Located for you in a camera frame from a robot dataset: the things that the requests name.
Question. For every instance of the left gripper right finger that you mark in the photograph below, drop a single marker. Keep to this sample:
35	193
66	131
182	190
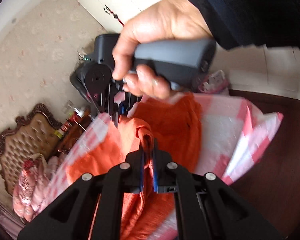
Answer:
164	179

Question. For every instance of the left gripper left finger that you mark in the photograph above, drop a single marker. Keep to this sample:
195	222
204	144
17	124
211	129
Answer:
134	176

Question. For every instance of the orange fleece pants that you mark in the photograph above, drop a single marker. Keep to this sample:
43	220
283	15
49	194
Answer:
177	130

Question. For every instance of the dark sleeve right forearm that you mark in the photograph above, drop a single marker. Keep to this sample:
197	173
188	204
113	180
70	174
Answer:
238	23

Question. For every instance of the person's right hand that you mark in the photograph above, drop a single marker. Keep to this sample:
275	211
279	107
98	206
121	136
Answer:
165	20

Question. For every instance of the dark wooden nightstand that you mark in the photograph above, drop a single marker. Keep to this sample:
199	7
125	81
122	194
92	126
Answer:
76	124

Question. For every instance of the red hanging tassel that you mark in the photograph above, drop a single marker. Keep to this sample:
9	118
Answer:
108	11

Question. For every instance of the tufted tan headboard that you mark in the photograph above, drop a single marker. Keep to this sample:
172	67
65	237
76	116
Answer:
34	133

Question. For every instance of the pink checkered bed cover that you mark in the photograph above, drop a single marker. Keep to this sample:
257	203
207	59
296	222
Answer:
235	134

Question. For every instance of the folded floral quilt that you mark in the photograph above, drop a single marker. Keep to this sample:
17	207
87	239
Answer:
32	184

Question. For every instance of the pink satin pillow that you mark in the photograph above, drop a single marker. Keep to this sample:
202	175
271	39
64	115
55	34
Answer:
215	83

